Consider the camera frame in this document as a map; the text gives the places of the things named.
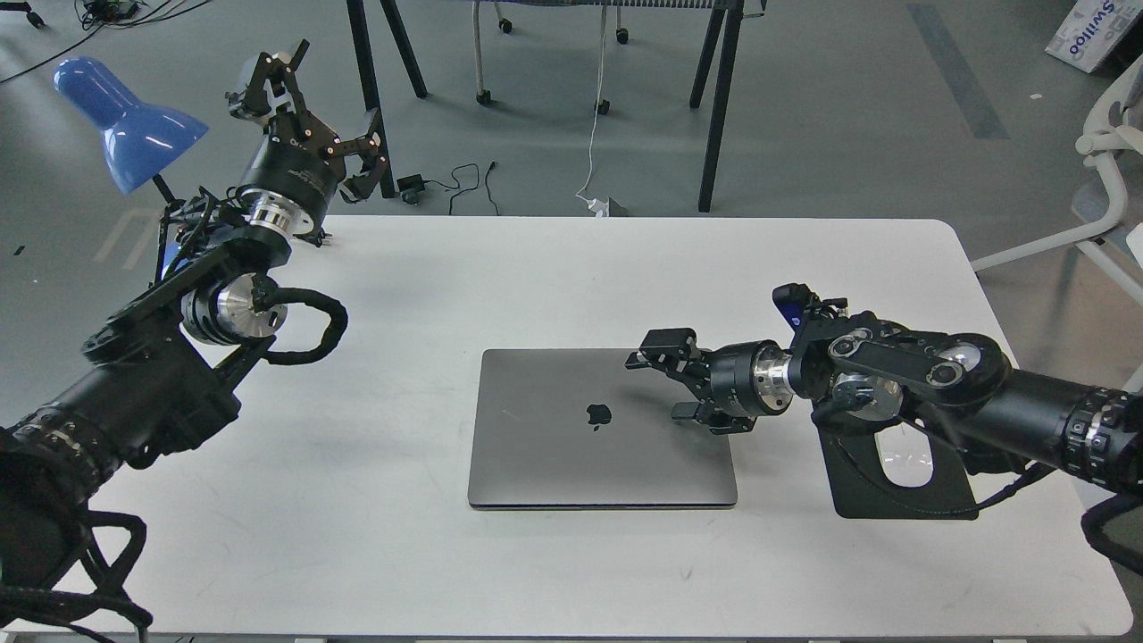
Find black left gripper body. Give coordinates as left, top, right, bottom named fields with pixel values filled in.
left=238, top=114, right=346, bottom=203

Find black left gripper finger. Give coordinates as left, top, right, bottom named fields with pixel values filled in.
left=225, top=39, right=310, bottom=135
left=320, top=107, right=387, bottom=201

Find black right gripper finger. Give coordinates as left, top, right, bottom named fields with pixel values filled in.
left=624, top=327, right=710, bottom=387
left=671, top=400, right=758, bottom=435

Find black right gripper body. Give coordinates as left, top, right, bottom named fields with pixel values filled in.
left=702, top=340, right=796, bottom=421

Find grey laptop computer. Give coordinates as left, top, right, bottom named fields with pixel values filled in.
left=467, top=347, right=738, bottom=511

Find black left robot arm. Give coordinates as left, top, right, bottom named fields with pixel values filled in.
left=1, top=41, right=387, bottom=640

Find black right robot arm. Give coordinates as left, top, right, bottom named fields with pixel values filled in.
left=625, top=282, right=1140, bottom=497

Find blue desk lamp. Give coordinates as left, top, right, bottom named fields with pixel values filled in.
left=53, top=56, right=209, bottom=194

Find black mouse pad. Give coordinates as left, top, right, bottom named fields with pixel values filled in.
left=818, top=432, right=977, bottom=520

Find white computer mouse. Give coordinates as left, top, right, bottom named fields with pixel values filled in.
left=876, top=426, right=935, bottom=489

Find grey wheeled chair base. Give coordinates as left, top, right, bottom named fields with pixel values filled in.
left=471, top=0, right=630, bottom=116

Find white office chair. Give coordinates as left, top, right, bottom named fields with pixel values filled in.
left=972, top=61, right=1140, bottom=302

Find white cardboard box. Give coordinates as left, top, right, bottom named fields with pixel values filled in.
left=1044, top=1, right=1142, bottom=73

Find black power adapter cable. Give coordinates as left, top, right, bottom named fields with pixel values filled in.
left=395, top=161, right=501, bottom=216

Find white charging cable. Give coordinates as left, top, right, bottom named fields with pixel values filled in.
left=575, top=0, right=620, bottom=218

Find black sleeved left arm cable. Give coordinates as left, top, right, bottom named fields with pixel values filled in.
left=254, top=286, right=349, bottom=365

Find black floor cables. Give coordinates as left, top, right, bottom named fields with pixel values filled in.
left=0, top=0, right=215, bottom=87

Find black table frame legs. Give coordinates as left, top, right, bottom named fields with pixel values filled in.
left=344, top=1, right=748, bottom=214

